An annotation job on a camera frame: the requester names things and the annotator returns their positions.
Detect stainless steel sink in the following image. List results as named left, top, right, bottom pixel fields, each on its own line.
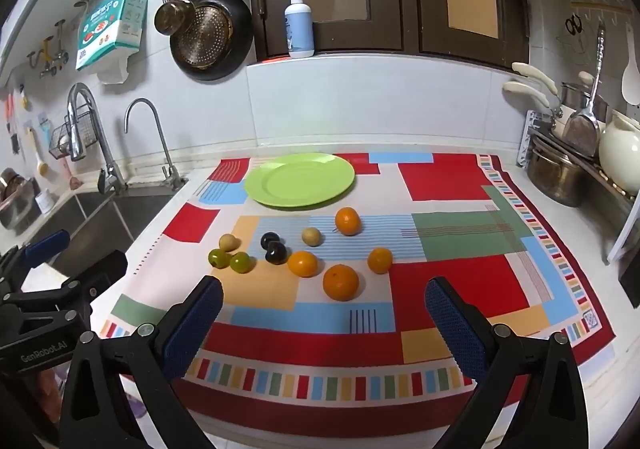
left=0, top=184, right=186, bottom=280

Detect gold perforated colander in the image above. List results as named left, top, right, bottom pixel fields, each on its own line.
left=172, top=4, right=234, bottom=68

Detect thin gooseneck faucet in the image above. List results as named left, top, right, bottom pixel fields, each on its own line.
left=124, top=98, right=188, bottom=190

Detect white rice paddle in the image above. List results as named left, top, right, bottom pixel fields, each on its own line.
left=621, top=24, right=640, bottom=106

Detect large chrome kitchen faucet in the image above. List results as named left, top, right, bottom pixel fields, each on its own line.
left=66, top=83, right=128, bottom=194

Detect stacked metal bowls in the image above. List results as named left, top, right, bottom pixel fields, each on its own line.
left=0, top=168, right=42, bottom=230

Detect black wire basket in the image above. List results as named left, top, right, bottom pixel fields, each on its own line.
left=48, top=111, right=98, bottom=160

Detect teal paper towel pack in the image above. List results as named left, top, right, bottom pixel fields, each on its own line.
left=75, top=0, right=149, bottom=71

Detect white pump soap bottle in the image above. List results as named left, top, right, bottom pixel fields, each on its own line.
left=284, top=0, right=316, bottom=59

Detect small orange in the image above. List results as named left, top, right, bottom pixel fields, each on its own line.
left=287, top=251, right=319, bottom=278
left=367, top=247, right=394, bottom=275

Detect small gold saucepan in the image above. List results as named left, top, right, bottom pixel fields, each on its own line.
left=154, top=0, right=196, bottom=36

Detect wall water valves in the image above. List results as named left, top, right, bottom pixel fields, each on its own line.
left=27, top=21, right=71, bottom=80

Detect steel spatula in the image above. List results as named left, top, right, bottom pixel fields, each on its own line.
left=565, top=21, right=607, bottom=160

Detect metal dish rack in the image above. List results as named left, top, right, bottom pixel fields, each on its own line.
left=517, top=110, right=640, bottom=230

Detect cream pan handle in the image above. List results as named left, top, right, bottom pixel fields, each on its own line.
left=512, top=62, right=559, bottom=98
left=503, top=81, right=551, bottom=110

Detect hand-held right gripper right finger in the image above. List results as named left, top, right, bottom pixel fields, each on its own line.
left=424, top=276, right=590, bottom=449

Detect white kettle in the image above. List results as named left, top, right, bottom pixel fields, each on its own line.
left=598, top=110, right=640, bottom=194

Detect stainless steel pot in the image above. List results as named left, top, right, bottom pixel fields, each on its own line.
left=527, top=144, right=591, bottom=208

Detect large orange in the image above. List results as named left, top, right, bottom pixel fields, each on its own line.
left=322, top=264, right=360, bottom=303

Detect colourful patterned tablecloth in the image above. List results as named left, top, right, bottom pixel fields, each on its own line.
left=100, top=152, right=617, bottom=417

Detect dish brush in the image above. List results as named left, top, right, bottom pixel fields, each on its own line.
left=25, top=126, right=51, bottom=177

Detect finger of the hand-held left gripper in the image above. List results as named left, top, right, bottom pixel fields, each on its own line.
left=0, top=230, right=71, bottom=291
left=10, top=250, right=128, bottom=330

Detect green plate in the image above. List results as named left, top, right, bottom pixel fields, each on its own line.
left=243, top=153, right=356, bottom=208

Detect black frying pan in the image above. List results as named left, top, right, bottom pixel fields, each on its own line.
left=169, top=0, right=253, bottom=82

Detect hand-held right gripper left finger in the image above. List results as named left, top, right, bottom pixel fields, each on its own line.
left=57, top=275, right=224, bottom=449

